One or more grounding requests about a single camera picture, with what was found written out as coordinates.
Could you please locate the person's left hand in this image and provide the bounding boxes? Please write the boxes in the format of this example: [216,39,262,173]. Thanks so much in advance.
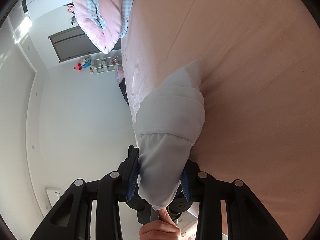
[139,209,182,240]

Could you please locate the grey door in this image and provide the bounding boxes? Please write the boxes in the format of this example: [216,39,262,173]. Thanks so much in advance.
[48,26,100,63]

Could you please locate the pink fluffy cloth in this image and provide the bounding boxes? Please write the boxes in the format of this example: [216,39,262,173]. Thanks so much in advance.
[114,66,125,80]

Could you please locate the white dress with navy trim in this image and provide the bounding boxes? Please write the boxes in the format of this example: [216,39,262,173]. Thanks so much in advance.
[132,59,206,211]

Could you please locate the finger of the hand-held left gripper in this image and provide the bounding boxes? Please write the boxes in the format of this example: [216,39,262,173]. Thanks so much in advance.
[170,196,193,214]
[126,194,147,212]

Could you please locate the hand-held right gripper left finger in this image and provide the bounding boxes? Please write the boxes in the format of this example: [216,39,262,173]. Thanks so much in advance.
[30,145,140,240]

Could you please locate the folded pink checked quilt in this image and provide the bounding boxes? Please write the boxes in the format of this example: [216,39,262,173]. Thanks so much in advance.
[71,0,139,54]

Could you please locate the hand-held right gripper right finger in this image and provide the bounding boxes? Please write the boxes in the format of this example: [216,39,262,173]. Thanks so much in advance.
[180,159,293,240]

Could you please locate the black bag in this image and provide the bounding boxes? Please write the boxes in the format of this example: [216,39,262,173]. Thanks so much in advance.
[119,77,130,107]

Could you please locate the pink bed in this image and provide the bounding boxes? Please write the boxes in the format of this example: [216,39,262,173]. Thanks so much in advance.
[117,0,320,240]

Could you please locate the white shelf rack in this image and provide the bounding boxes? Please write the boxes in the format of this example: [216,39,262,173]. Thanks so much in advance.
[90,55,123,75]

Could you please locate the red and teal plush toy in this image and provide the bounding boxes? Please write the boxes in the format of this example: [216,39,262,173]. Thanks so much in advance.
[73,57,92,72]

